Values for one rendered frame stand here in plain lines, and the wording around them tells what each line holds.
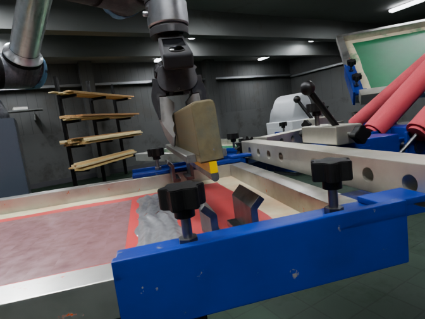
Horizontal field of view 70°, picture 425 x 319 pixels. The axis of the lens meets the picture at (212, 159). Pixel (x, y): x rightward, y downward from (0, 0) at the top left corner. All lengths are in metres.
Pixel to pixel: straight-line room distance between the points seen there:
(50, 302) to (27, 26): 0.92
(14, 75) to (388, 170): 1.10
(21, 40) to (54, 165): 7.51
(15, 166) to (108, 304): 0.86
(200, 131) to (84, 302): 0.21
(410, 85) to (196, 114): 0.61
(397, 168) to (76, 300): 0.38
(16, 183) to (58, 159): 7.46
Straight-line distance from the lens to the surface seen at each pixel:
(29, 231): 0.68
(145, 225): 0.52
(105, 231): 0.55
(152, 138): 9.05
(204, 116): 0.37
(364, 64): 1.96
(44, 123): 8.58
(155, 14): 0.59
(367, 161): 0.47
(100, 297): 0.31
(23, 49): 1.17
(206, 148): 0.37
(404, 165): 0.42
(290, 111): 5.37
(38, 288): 0.33
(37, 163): 8.57
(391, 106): 0.83
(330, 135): 0.63
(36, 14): 1.10
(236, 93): 10.53
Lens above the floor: 1.12
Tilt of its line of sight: 7 degrees down
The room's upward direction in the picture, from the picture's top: 7 degrees counter-clockwise
